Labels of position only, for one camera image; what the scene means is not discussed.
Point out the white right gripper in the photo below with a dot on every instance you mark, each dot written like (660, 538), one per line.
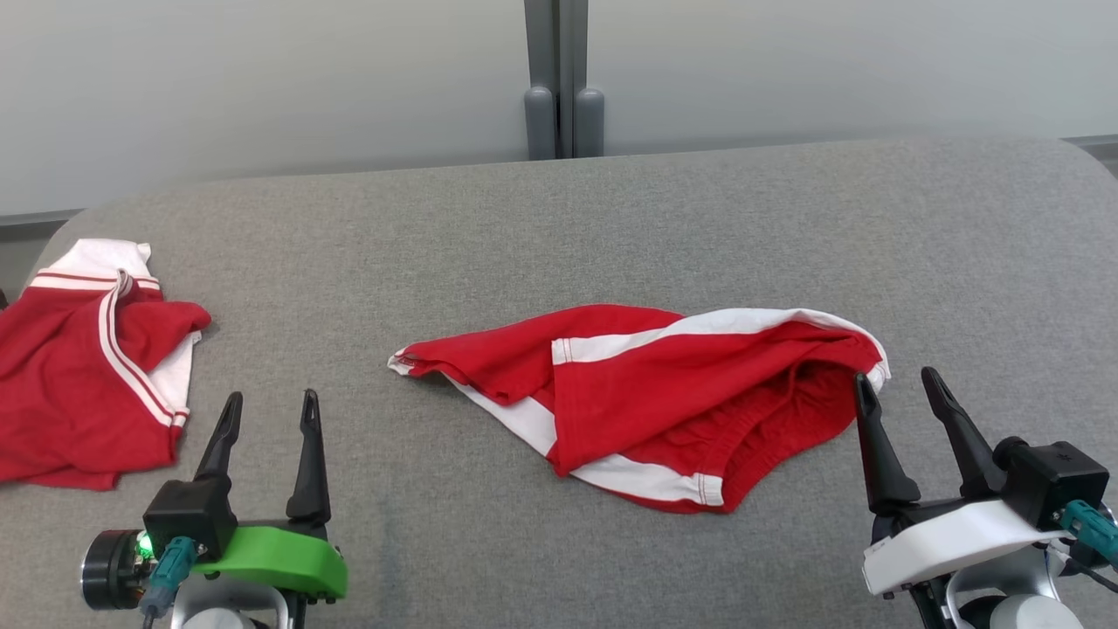
(952, 542)

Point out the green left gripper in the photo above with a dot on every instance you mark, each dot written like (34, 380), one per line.
(279, 559)

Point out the red white basketball jersey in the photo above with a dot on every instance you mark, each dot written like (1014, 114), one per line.
(61, 376)

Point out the red shorts with white stripes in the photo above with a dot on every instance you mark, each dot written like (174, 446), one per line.
(664, 393)

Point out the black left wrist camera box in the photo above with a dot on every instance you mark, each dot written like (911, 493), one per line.
(188, 515)

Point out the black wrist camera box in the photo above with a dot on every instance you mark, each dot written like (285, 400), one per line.
(1057, 476)
(188, 515)

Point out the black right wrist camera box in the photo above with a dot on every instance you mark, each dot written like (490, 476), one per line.
(1057, 476)

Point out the grey window frame post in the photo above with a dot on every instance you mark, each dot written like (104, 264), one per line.
(563, 70)

